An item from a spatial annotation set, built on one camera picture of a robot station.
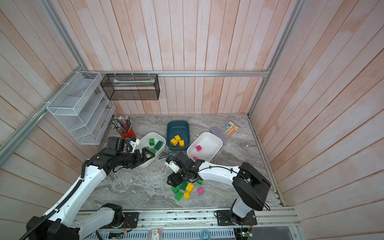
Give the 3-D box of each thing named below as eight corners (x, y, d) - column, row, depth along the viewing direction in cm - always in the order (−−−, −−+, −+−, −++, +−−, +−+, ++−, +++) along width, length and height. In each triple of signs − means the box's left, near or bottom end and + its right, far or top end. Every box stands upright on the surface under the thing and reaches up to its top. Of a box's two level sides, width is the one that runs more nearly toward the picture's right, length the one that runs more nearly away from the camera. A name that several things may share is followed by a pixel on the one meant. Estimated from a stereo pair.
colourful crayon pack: (228, 136, 110) (228, 134, 108) (219, 128, 114) (220, 127, 113) (239, 128, 115) (239, 126, 113) (230, 121, 119) (231, 119, 117)
